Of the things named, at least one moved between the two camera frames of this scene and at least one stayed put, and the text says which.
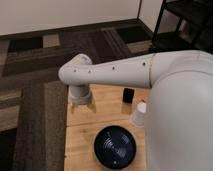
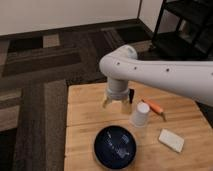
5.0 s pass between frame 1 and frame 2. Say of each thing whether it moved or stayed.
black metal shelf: stayed
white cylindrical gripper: moved
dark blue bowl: stayed
